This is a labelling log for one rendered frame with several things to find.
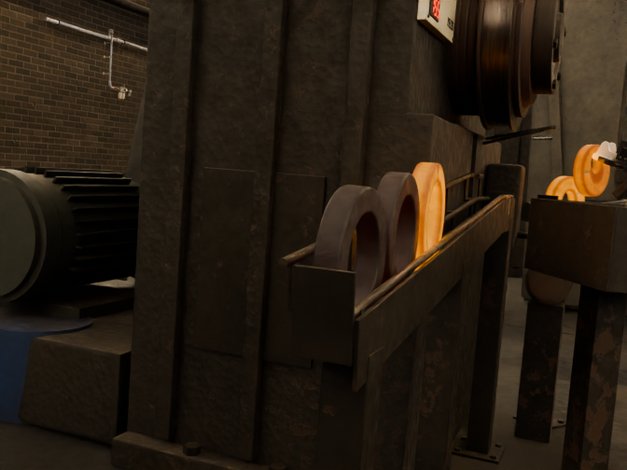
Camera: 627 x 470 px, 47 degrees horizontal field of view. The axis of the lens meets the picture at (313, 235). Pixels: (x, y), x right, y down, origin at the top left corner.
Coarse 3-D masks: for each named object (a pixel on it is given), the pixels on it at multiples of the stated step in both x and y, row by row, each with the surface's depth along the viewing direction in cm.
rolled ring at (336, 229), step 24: (336, 192) 85; (360, 192) 85; (336, 216) 82; (360, 216) 86; (384, 216) 95; (336, 240) 81; (360, 240) 95; (384, 240) 96; (336, 264) 80; (360, 264) 95; (360, 288) 94
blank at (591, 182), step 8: (584, 152) 210; (592, 152) 211; (576, 160) 211; (584, 160) 209; (576, 168) 210; (584, 168) 209; (592, 168) 217; (600, 168) 215; (608, 168) 218; (576, 176) 211; (584, 176) 209; (592, 176) 212; (600, 176) 215; (608, 176) 218; (576, 184) 212; (584, 184) 210; (592, 184) 213; (600, 184) 215; (584, 192) 212; (592, 192) 213; (600, 192) 216
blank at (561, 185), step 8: (560, 176) 223; (568, 176) 222; (552, 184) 221; (560, 184) 220; (568, 184) 222; (552, 192) 219; (560, 192) 220; (568, 192) 225; (576, 192) 224; (584, 200) 227
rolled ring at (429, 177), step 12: (420, 168) 118; (432, 168) 118; (420, 180) 116; (432, 180) 117; (444, 180) 127; (420, 192) 114; (432, 192) 126; (444, 192) 128; (420, 204) 114; (432, 204) 128; (444, 204) 129; (420, 216) 114; (432, 216) 128; (420, 228) 114; (432, 228) 128; (420, 240) 114; (432, 240) 127; (420, 252) 116
